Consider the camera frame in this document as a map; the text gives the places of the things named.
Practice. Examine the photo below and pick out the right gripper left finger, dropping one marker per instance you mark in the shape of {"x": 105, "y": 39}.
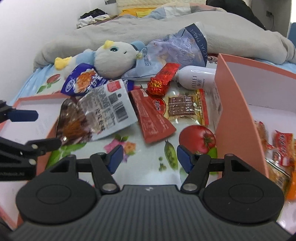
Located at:
{"x": 102, "y": 166}

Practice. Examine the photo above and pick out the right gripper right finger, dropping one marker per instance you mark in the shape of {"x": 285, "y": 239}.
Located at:
{"x": 198, "y": 168}

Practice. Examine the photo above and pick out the white label dark snack pack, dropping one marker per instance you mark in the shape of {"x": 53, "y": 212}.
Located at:
{"x": 103, "y": 111}

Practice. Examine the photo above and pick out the red sachet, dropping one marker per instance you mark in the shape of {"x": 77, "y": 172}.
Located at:
{"x": 155, "y": 127}

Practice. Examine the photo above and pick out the red brown strip snack pack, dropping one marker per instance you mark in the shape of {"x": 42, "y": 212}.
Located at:
{"x": 185, "y": 104}

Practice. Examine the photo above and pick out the green bordered snack pack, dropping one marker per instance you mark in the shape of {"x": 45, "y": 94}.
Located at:
{"x": 278, "y": 174}

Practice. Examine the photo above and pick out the red clear spicy snack pack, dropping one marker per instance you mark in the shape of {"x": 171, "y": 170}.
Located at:
{"x": 284, "y": 148}

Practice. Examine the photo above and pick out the blue white snack bag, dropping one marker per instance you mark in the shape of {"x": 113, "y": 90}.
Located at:
{"x": 84, "y": 78}

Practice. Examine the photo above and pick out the small red foil packet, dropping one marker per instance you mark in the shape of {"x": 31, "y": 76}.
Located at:
{"x": 159, "y": 84}

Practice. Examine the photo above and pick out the orange snack pack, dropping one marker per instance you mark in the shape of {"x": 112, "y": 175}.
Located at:
{"x": 290, "y": 185}

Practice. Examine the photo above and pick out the red top tofu snack pack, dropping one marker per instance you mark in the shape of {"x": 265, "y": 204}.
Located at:
{"x": 263, "y": 135}

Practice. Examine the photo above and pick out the floral bed sheet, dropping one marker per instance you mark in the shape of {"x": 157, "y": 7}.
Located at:
{"x": 143, "y": 164}

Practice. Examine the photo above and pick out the pink box lid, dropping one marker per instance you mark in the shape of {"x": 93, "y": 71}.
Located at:
{"x": 48, "y": 108}

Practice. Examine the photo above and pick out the pink cardboard box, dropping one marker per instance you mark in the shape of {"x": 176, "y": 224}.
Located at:
{"x": 252, "y": 91}

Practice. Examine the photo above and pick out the white lotion bottle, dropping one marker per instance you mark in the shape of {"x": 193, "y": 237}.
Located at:
{"x": 195, "y": 77}

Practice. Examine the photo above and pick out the white blue plush duck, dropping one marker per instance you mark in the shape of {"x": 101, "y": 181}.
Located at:
{"x": 111, "y": 60}

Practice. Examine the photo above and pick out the facial tissue pack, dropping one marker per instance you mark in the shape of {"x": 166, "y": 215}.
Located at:
{"x": 186, "y": 47}

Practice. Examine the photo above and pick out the grey duvet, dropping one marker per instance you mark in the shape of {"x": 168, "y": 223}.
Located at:
{"x": 226, "y": 33}

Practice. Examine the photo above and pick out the cardboard box with clothes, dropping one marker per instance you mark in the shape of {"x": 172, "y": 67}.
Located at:
{"x": 94, "y": 17}

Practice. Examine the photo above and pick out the yellow pillow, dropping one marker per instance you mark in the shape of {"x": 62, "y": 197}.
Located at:
{"x": 137, "y": 12}

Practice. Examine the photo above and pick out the patchwork blanket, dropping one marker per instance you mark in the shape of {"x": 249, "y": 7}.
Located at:
{"x": 176, "y": 9}

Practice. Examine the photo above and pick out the blue chair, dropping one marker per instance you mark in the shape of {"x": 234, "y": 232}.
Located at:
{"x": 292, "y": 33}

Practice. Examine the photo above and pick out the cream padded headboard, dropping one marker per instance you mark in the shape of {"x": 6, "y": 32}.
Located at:
{"x": 125, "y": 4}

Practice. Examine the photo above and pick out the black clothing pile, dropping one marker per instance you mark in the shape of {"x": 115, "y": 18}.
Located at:
{"x": 237, "y": 7}

